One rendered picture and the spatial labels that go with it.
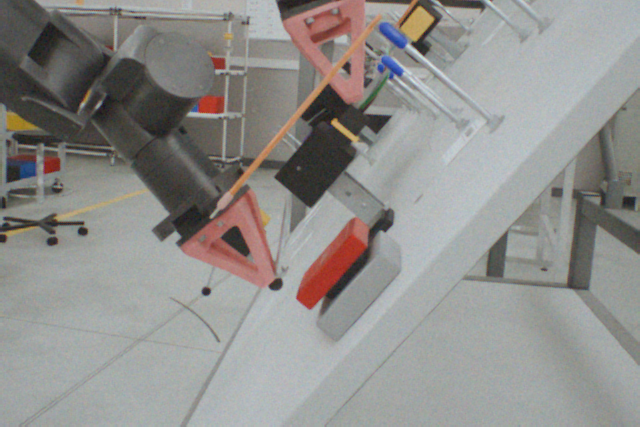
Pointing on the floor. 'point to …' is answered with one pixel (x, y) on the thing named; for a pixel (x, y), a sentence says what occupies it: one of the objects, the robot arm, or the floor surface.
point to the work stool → (38, 190)
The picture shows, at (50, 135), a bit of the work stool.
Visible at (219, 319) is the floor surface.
